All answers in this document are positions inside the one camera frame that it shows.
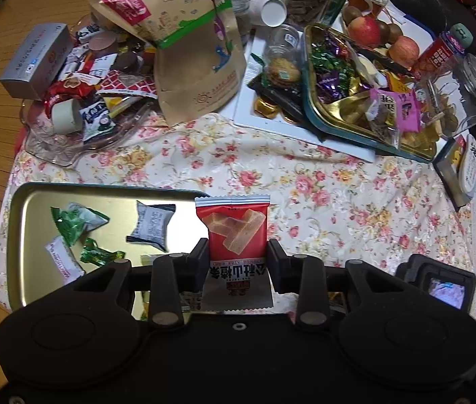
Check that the red white hawthorn snack packet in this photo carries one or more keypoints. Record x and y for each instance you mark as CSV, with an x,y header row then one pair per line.
x,y
237,278

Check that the empty gold tin tray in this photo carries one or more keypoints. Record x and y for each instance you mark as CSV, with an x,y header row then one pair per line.
x,y
31,272

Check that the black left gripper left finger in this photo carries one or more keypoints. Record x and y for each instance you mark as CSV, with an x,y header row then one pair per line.
x,y
172,275

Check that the notepad box with cartoon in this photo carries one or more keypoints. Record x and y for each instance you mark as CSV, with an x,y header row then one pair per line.
x,y
447,165

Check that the brown paper snack bag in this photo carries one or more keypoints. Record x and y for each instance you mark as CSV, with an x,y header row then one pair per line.
x,y
199,63

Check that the red apple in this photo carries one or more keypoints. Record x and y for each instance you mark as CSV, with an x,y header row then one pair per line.
x,y
405,51
364,31

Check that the gold tin tray with sweets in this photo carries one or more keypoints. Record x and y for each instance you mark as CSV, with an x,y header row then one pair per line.
x,y
345,118

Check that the pink snack packet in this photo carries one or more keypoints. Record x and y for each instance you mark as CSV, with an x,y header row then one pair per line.
x,y
408,111

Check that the clear packet of nuts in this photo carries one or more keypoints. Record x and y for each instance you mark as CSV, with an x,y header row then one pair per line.
x,y
381,115

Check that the corn strip snack packet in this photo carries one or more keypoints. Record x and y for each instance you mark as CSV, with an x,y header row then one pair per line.
x,y
64,260

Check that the white tape roll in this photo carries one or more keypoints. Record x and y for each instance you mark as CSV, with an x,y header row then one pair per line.
x,y
66,117

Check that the gold patterned candy wrapper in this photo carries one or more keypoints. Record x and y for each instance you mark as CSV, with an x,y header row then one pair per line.
x,y
190,302

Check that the green white snack packet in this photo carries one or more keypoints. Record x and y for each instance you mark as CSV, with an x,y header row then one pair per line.
x,y
75,220

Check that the clear glass cookie jar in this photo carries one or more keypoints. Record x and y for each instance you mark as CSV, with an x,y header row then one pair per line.
x,y
447,97

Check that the floral tablecloth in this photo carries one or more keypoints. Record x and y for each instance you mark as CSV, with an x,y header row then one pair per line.
x,y
324,203

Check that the white jar lid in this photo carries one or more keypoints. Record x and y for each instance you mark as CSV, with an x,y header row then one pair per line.
x,y
272,13

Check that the glass plate with snacks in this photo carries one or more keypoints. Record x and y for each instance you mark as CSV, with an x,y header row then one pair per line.
x,y
111,74

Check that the white board under tray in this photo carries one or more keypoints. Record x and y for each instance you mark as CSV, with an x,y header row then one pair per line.
x,y
265,108

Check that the grey cardboard box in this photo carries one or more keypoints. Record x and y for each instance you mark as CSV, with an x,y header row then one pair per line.
x,y
37,61

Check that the dark blue white snack packet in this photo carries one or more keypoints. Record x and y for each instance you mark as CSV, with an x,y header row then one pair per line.
x,y
151,225

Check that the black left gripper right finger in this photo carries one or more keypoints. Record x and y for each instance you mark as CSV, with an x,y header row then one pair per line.
x,y
301,274

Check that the green candy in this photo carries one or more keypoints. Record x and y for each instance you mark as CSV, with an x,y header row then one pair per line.
x,y
93,254

